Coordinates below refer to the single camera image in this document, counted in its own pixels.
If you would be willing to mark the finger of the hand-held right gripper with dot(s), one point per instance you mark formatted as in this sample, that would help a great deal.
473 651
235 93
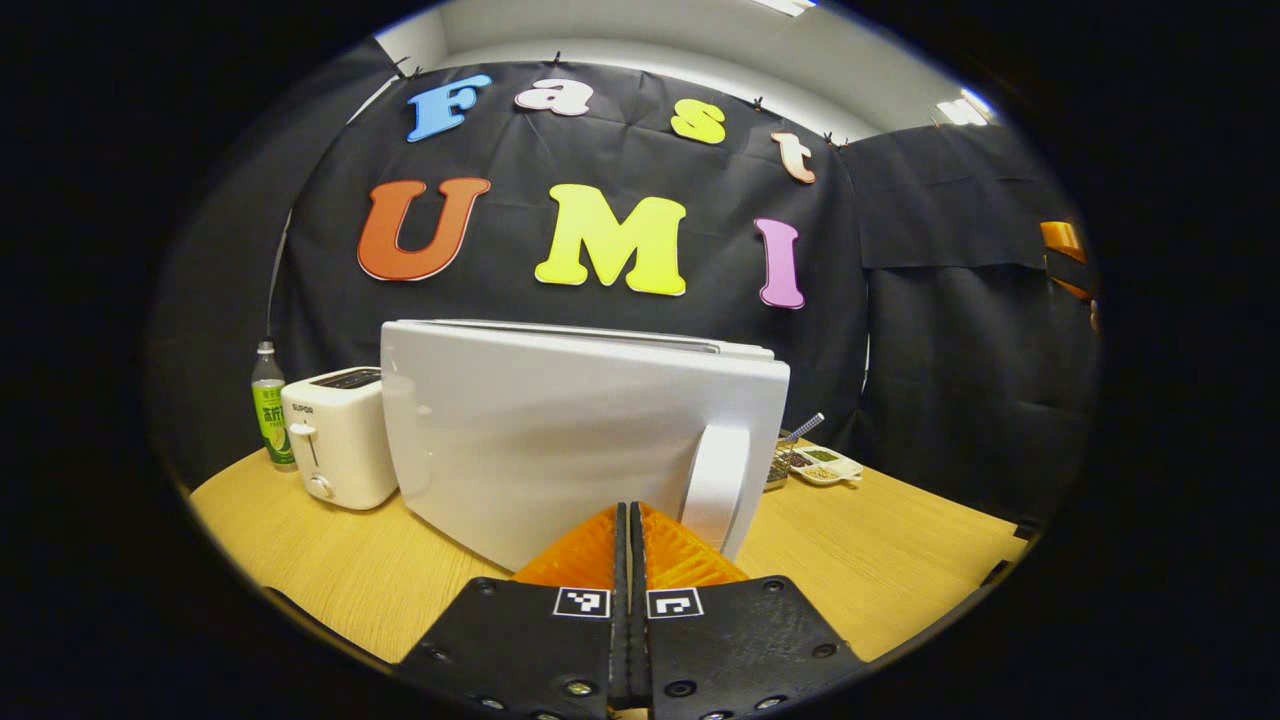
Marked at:
1062 236

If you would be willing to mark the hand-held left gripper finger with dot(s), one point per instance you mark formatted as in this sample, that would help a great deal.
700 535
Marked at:
620 650
640 650

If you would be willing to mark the white microwave oven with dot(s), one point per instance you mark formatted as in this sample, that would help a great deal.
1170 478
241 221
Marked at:
550 430

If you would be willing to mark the ceiling light panel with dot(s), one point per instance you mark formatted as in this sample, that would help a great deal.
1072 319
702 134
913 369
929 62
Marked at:
785 5
962 110

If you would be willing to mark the white divided condiment dish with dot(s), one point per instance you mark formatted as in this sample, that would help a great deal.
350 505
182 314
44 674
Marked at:
825 467

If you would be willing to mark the white toaster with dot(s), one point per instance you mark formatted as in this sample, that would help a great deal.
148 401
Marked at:
345 440

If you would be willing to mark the green label drink bottle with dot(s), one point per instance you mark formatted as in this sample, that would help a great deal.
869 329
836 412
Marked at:
270 420

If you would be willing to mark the black table edge bracket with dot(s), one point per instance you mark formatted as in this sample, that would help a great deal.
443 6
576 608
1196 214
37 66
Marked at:
1026 527
995 572

